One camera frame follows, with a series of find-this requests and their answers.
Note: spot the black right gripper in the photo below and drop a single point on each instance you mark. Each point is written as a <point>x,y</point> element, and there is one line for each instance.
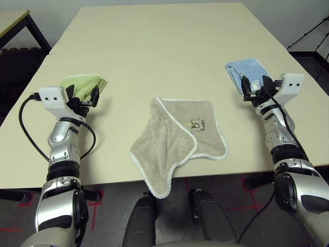
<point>259,96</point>

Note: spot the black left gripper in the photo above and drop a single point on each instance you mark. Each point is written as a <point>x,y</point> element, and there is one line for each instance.
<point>78,106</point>

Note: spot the beige towel with white trim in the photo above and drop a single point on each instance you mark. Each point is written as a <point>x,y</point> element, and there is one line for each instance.
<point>167,144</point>

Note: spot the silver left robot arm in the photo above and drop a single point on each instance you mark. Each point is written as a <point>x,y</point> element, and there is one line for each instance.
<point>61,133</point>

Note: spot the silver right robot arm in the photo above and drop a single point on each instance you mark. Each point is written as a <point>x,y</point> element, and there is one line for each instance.
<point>280,128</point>

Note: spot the green folded towel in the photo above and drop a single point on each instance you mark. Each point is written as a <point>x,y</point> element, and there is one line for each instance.
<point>82,83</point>

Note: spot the blue folded towel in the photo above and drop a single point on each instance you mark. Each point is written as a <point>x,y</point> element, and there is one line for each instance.
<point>252,69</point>

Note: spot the black foam floor mats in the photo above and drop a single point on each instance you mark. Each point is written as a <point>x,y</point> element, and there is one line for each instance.
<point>15,67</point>

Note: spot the grey robot left leg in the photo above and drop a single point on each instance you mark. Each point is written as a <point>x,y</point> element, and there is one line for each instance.
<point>140,221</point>

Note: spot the grey robot torso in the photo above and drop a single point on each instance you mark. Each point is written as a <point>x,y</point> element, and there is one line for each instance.
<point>200,244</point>

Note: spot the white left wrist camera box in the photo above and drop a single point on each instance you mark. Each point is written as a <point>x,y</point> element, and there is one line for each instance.
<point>51,97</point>

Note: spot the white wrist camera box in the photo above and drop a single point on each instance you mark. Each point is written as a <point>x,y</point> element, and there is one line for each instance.
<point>51,97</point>
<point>293,82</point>

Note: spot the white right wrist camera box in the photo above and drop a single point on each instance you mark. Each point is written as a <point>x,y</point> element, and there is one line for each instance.
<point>293,82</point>

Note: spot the wooden side table black frame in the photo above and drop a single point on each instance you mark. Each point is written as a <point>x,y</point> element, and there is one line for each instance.
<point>13,20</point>

